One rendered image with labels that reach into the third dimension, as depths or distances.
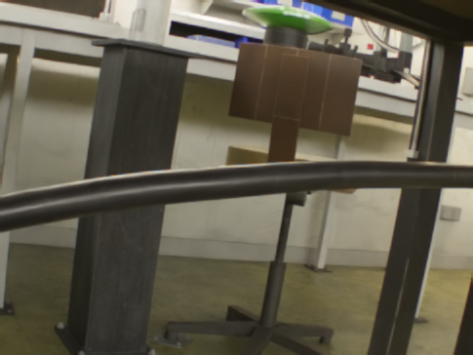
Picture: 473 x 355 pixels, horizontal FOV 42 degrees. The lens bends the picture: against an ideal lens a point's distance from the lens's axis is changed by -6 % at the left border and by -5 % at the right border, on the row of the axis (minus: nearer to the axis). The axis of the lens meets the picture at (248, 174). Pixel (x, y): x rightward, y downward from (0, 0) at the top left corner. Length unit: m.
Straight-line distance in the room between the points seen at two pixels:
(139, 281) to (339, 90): 0.73
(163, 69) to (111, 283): 0.58
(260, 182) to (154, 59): 1.05
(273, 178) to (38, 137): 2.26
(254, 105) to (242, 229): 1.60
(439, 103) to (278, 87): 0.65
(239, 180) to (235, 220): 2.54
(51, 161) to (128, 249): 1.24
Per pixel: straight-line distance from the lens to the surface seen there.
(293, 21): 2.09
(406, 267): 1.09
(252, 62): 1.69
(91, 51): 1.98
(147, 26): 1.72
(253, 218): 3.22
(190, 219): 3.10
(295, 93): 1.63
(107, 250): 1.70
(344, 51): 2.53
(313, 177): 0.70
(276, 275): 1.93
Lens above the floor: 0.71
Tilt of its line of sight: 5 degrees down
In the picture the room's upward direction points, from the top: 9 degrees clockwise
